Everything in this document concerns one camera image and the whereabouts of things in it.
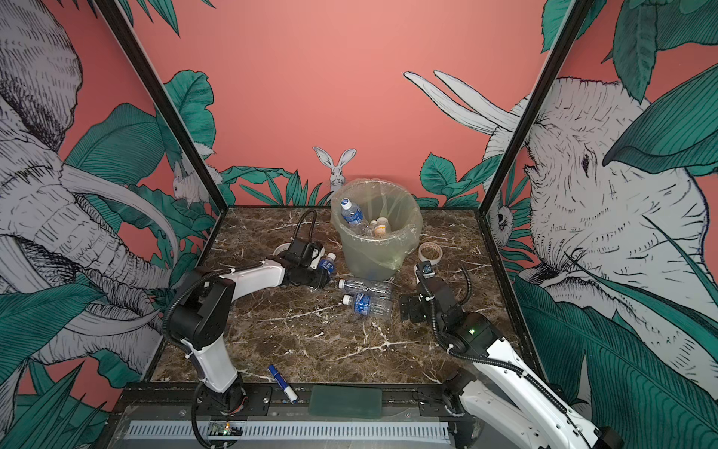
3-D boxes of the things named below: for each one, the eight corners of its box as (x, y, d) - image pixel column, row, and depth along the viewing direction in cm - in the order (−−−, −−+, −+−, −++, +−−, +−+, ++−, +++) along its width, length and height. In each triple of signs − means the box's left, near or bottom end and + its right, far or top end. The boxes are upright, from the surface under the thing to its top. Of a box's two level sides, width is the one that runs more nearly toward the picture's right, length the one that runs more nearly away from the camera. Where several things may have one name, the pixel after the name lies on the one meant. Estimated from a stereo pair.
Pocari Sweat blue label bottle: (342, 319, 91) (341, 312, 86) (344, 297, 96) (343, 289, 92) (392, 319, 91) (393, 312, 87) (391, 297, 96) (392, 289, 92)
